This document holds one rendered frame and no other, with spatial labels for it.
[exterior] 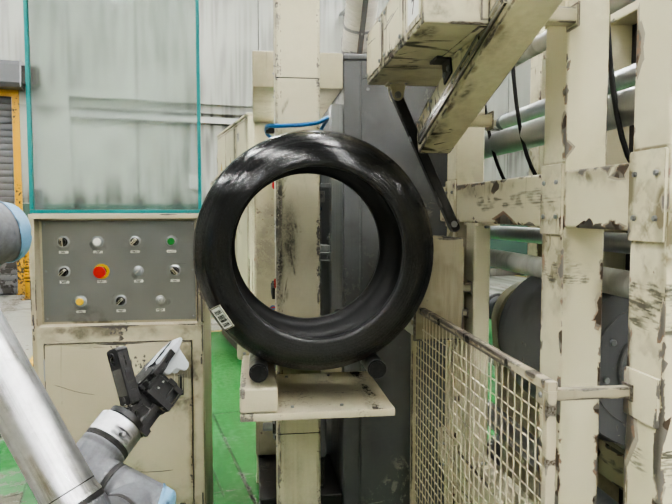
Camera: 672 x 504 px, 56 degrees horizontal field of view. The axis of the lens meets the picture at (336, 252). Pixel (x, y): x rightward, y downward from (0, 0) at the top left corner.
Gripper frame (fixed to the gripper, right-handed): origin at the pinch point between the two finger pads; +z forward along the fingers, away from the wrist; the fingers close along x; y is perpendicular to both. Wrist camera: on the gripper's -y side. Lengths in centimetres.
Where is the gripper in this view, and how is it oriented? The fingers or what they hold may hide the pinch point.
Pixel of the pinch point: (174, 340)
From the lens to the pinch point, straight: 139.7
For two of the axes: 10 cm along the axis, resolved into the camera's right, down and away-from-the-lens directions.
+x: 6.7, -3.0, -6.8
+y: 6.2, 7.2, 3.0
